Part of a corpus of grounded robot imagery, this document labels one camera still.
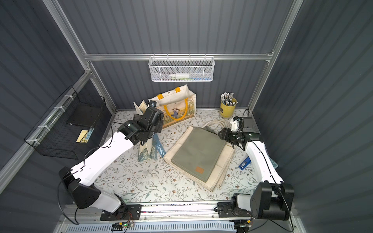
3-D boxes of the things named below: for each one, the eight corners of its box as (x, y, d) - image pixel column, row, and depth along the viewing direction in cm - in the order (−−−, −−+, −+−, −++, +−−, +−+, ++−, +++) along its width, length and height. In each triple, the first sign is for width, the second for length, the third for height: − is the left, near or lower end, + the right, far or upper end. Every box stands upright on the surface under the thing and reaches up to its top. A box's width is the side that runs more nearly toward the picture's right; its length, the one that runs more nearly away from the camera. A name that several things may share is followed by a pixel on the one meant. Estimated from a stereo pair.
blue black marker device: (242, 171, 89) (244, 168, 86) (237, 167, 91) (239, 164, 88) (250, 162, 93) (252, 160, 90) (246, 159, 95) (248, 156, 91)
